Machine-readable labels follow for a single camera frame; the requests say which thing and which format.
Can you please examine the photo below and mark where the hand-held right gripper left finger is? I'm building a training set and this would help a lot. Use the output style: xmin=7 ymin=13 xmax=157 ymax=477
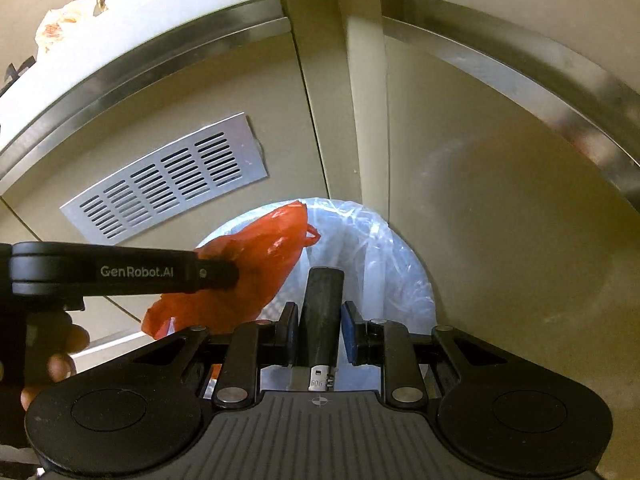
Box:
xmin=132 ymin=302 xmax=301 ymax=409

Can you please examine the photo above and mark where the wide silver vent grille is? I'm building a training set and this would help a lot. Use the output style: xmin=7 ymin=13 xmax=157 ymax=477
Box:
xmin=60 ymin=112 xmax=271 ymax=246

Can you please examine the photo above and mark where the white printed plastic bag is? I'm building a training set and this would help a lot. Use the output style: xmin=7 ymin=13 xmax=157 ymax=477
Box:
xmin=34 ymin=0 xmax=97 ymax=55

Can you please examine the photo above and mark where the beige vented cabinet door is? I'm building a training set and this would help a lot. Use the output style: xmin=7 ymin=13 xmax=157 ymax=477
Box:
xmin=0 ymin=0 xmax=328 ymax=361

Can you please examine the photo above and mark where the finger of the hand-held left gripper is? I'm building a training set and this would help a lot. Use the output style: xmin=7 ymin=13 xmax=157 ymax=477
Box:
xmin=196 ymin=259 xmax=241 ymax=292

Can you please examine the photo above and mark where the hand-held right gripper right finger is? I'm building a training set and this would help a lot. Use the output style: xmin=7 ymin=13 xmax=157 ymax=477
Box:
xmin=341 ymin=301 xmax=508 ymax=407

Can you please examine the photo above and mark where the white trash bin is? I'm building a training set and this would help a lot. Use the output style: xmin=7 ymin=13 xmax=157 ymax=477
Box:
xmin=194 ymin=197 xmax=439 ymax=392

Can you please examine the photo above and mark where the person's left hand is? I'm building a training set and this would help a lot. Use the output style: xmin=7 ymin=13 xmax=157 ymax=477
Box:
xmin=20 ymin=311 xmax=91 ymax=413

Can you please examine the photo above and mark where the orange plastic bag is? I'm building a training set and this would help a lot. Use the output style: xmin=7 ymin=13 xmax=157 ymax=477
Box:
xmin=141 ymin=200 xmax=321 ymax=386

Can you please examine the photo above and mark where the clear bin liner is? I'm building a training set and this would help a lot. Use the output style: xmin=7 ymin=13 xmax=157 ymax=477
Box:
xmin=280 ymin=197 xmax=437 ymax=361

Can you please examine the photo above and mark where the beige plain cabinet door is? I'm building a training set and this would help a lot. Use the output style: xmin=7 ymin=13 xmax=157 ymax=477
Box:
xmin=382 ymin=15 xmax=640 ymax=311

